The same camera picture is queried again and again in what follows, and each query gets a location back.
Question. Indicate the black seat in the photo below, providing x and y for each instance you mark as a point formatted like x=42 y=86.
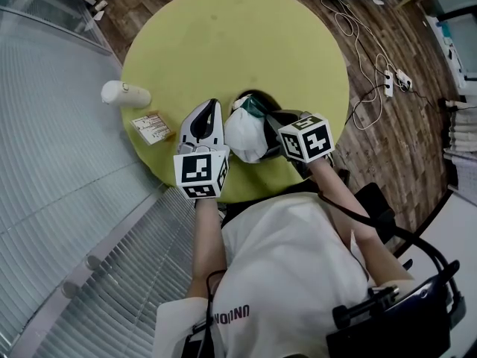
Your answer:
x=372 y=200

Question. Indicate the glass partition with blinds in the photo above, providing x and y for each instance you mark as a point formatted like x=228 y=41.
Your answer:
x=56 y=162

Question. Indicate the teal packet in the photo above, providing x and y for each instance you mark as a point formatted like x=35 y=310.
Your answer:
x=445 y=32

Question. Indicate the white paper scrap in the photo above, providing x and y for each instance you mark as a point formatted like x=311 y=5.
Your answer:
x=98 y=15

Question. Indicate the small white floor object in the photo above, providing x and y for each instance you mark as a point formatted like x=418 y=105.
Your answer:
x=100 y=5

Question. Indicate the person's right forearm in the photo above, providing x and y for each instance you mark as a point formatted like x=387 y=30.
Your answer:
x=335 y=196

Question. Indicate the black chest clip device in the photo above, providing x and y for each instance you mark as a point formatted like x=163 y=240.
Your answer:
x=194 y=347

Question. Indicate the white insulated bottle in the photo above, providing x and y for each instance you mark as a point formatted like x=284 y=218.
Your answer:
x=126 y=95

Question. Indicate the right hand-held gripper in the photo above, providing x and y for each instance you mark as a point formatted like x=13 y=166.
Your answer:
x=305 y=140

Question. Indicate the round metal glass fitting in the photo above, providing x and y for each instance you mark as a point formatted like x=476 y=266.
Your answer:
x=93 y=262
x=69 y=289

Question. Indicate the long white power strip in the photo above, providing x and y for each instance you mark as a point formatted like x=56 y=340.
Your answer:
x=388 y=82

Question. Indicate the white tissue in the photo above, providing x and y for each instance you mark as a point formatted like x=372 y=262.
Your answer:
x=244 y=138

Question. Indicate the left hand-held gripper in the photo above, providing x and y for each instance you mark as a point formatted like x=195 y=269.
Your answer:
x=195 y=170

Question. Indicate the white desk with black edge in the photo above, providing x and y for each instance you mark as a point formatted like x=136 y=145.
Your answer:
x=462 y=229

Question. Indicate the stack of white folded cloths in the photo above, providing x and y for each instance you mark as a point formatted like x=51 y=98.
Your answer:
x=464 y=129

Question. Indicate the small printed card packet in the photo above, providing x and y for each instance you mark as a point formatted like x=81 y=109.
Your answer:
x=153 y=129

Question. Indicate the person's left forearm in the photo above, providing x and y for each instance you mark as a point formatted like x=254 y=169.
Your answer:
x=208 y=237

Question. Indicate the short white power strip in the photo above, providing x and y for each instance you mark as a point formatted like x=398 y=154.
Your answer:
x=404 y=77

